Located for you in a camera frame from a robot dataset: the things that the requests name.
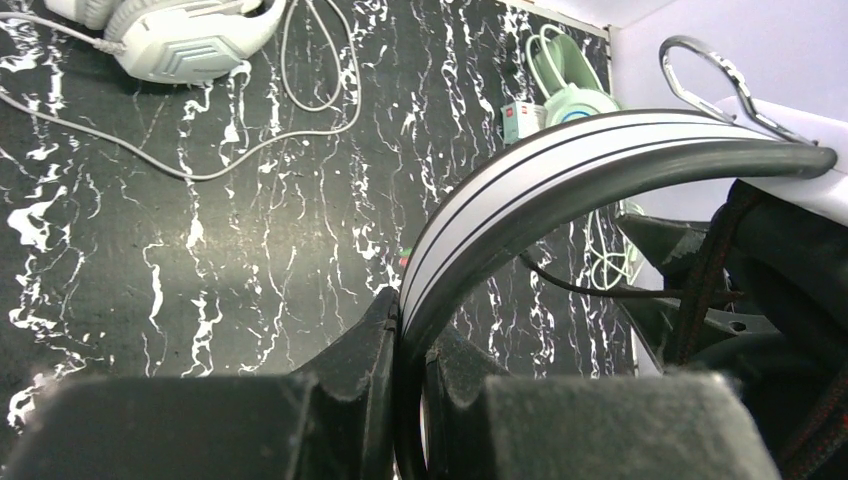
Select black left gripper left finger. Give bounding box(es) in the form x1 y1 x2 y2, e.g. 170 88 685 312
6 288 398 479

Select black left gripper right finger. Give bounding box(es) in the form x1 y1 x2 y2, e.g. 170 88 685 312
424 328 779 479

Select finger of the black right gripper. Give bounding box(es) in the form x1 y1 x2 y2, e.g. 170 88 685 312
616 213 710 277
619 298 778 370

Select black braided headphone cable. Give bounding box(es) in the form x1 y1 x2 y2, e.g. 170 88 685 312
516 192 848 480

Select black and white headphones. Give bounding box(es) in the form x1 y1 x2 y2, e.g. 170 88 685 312
396 34 848 480

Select mint green headphones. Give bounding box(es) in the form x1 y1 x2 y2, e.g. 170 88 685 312
525 24 622 128

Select grey white headphones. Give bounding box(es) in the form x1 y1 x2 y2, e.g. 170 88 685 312
45 0 286 84

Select small white red box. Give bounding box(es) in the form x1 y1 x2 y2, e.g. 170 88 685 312
501 101 547 146

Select white grey headphone cable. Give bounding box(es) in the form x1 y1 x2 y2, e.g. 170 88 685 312
0 0 364 182

